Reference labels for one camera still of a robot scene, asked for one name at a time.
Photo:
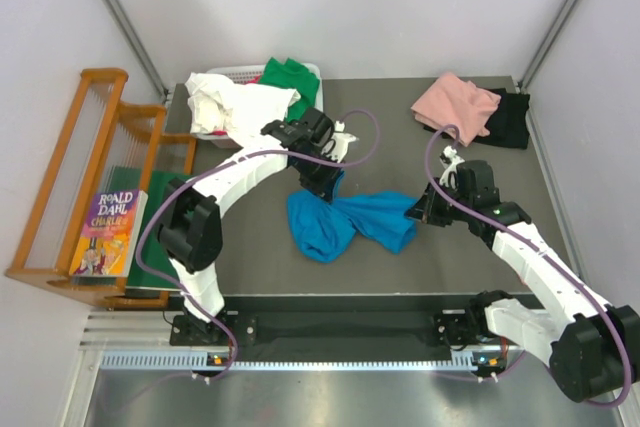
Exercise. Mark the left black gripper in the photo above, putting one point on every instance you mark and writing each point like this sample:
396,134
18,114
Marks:
319,183

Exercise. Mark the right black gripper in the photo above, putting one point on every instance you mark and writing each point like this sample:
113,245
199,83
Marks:
426,208

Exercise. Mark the blue t-shirt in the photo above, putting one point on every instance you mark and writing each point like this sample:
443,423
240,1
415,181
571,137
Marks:
323,231

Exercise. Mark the white t-shirt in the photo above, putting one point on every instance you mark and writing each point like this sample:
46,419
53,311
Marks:
200,87

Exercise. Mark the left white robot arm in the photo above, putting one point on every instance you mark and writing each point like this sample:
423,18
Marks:
190,229

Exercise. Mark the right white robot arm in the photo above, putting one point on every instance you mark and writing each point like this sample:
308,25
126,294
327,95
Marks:
589,346

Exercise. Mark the green t-shirt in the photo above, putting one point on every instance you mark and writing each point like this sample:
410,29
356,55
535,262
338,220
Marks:
291,74

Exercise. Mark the pink folded t-shirt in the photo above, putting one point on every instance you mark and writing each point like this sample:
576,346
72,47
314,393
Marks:
453,101

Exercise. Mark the black folded t-shirt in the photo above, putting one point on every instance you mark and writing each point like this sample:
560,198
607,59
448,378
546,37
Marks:
507,125

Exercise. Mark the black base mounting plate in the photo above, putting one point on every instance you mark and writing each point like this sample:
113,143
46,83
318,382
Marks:
432,329

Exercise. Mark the white plastic laundry basket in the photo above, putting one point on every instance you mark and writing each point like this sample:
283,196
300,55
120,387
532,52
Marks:
248,74

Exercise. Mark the Roald Dahl book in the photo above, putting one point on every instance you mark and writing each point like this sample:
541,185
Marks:
109,234

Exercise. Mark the wooden book rack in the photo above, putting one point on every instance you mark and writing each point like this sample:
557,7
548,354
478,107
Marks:
101,133

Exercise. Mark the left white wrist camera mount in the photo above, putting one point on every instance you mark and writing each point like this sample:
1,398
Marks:
337,146

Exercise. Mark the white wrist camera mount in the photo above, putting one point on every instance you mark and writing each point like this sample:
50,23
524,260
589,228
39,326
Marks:
337,146
449,160

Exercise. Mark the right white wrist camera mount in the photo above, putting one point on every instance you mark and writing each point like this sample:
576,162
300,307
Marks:
449,160

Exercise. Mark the right aluminium frame post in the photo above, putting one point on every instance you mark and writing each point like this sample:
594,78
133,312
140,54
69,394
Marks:
548,41

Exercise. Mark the aluminium frame post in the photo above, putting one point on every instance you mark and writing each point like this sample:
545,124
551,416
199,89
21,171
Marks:
548,41
135,44

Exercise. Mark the left aluminium frame post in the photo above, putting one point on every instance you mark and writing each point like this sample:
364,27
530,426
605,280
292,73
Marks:
135,44

